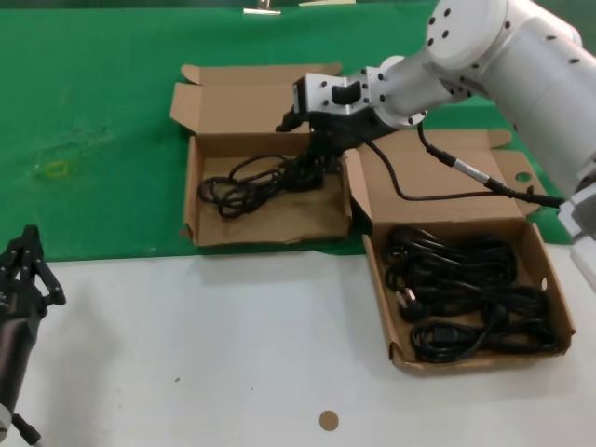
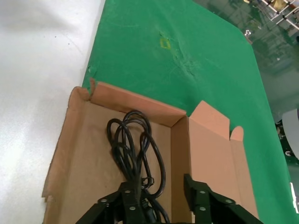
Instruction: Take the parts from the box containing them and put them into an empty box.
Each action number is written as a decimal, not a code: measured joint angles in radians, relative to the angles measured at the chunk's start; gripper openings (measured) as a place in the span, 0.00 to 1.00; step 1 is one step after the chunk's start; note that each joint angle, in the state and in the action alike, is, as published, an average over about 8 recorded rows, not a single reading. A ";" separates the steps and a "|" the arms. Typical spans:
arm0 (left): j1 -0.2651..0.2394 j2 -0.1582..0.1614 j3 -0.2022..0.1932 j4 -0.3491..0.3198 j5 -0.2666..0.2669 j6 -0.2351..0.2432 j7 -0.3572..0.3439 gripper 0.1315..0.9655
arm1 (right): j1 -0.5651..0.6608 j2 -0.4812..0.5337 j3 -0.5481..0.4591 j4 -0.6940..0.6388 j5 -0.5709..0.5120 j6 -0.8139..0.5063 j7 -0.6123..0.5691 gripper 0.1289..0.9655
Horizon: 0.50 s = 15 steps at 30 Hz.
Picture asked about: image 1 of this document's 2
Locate cardboard box with oval hole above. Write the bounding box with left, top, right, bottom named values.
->
left=168, top=61, right=359, bottom=247

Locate metal cloth clip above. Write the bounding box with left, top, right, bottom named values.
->
left=241, top=0, right=282, bottom=17

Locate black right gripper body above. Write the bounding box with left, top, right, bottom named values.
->
left=309, top=104, right=397, bottom=150

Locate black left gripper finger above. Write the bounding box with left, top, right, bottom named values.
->
left=30, top=225, right=66, bottom=306
left=0, top=225, right=34, bottom=280

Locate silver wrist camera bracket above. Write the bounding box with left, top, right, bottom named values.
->
left=291, top=67, right=390, bottom=117

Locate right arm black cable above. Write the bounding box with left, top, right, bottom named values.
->
left=365, top=123, right=568, bottom=210

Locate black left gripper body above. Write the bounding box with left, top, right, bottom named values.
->
left=0, top=274, right=47, bottom=332

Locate cardboard box with round hole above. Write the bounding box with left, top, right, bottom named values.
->
left=337, top=129, right=576, bottom=373

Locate green table cloth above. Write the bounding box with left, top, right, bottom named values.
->
left=0, top=0, right=596, bottom=264

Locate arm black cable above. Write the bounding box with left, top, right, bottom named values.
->
left=365, top=123, right=568, bottom=210
left=9, top=413, right=46, bottom=447

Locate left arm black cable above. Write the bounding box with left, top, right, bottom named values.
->
left=9, top=413, right=46, bottom=447

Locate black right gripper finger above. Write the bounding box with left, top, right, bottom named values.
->
left=297, top=134, right=345, bottom=176
left=275, top=105, right=306, bottom=133

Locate black power cable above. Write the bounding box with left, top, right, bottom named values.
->
left=409, top=319, right=559, bottom=365
left=381, top=224, right=519, bottom=299
left=394, top=283, right=551, bottom=337
left=196, top=152, right=346, bottom=221

